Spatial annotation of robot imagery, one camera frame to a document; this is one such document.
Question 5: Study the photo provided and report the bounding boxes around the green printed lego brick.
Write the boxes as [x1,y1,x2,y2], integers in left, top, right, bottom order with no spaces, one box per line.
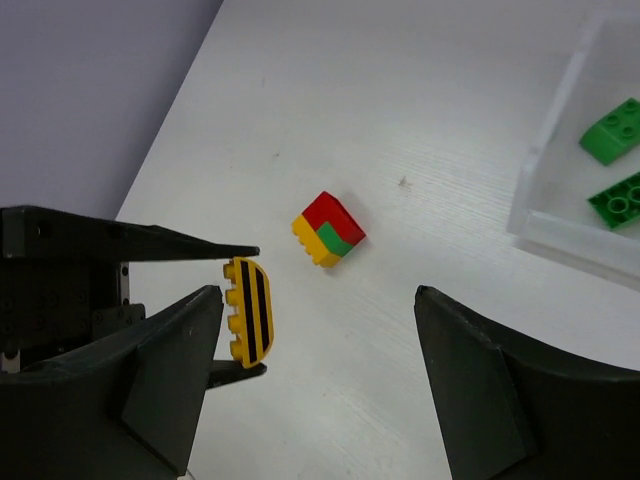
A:
[579,97,639,166]
[588,173,639,230]

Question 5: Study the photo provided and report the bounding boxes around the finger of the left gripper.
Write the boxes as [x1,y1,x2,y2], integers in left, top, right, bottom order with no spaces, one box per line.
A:
[207,360,267,390]

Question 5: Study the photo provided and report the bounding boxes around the red yellow green lego stack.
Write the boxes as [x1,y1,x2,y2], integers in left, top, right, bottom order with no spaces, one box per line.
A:
[291,191,366,268]

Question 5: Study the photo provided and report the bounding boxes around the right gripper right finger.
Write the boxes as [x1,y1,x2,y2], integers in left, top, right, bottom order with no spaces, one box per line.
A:
[414,286,639,479]

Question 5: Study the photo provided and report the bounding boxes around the yellow striped lego brick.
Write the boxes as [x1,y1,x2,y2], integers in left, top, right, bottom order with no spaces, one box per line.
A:
[223,257,275,369]

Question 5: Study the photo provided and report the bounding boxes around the clear divided sorting tray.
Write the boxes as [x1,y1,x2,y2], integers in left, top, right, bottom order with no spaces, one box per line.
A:
[507,11,639,289]

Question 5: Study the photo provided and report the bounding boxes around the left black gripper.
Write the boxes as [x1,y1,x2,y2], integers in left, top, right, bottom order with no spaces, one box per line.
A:
[1,206,260,373]

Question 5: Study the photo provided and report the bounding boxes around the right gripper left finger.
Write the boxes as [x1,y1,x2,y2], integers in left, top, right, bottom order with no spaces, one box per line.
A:
[1,286,223,479]

